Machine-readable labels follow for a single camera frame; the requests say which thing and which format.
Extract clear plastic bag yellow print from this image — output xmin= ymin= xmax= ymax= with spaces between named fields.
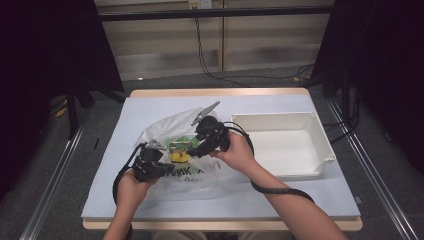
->
xmin=134 ymin=107 xmax=254 ymax=201

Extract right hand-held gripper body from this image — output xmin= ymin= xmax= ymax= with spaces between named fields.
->
xmin=190 ymin=100 xmax=231 ymax=153

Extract white wall socket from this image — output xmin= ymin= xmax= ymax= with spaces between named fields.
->
xmin=188 ymin=0 xmax=213 ymax=10

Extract black horizontal bar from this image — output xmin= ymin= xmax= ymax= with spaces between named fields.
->
xmin=98 ymin=5 xmax=334 ymax=22

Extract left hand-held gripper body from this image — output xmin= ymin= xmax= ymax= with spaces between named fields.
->
xmin=133 ymin=139 xmax=168 ymax=183

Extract person's left hand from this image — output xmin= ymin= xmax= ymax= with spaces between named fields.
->
xmin=116 ymin=168 xmax=159 ymax=213

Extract hand-held gripper black cable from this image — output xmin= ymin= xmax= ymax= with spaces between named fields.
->
xmin=221 ymin=121 xmax=316 ymax=204
xmin=112 ymin=142 xmax=148 ymax=240

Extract black metal stand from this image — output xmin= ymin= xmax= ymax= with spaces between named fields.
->
xmin=308 ymin=63 xmax=359 ymax=134
xmin=64 ymin=84 xmax=126 ymax=139

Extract left hand-held gripper black cable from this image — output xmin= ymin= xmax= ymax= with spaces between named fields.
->
xmin=112 ymin=142 xmax=148 ymax=240

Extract right hand-held gripper black cable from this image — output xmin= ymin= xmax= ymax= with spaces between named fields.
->
xmin=221 ymin=121 xmax=316 ymax=204

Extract wooden table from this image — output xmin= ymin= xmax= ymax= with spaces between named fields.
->
xmin=82 ymin=87 xmax=364 ymax=232

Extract black hanging wall cable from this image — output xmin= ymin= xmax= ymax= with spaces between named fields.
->
xmin=194 ymin=16 xmax=316 ymax=88

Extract dark curtain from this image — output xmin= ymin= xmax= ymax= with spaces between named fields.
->
xmin=308 ymin=0 xmax=424 ymax=174
xmin=0 ymin=0 xmax=124 ymax=201

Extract green snack packet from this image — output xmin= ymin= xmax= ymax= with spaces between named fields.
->
xmin=168 ymin=135 xmax=200 ymax=158

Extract person's right hand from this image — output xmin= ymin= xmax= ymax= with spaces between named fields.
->
xmin=210 ymin=130 xmax=259 ymax=176

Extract white plastic tray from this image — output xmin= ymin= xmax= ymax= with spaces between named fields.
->
xmin=230 ymin=111 xmax=337 ymax=178

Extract aluminium floor rail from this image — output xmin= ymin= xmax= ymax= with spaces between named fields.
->
xmin=19 ymin=109 xmax=93 ymax=240
xmin=326 ymin=98 xmax=419 ymax=240

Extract black floor cables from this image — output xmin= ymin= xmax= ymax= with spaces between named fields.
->
xmin=321 ymin=96 xmax=361 ymax=144

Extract pale blue table mat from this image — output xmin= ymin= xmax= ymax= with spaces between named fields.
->
xmin=80 ymin=94 xmax=362 ymax=220

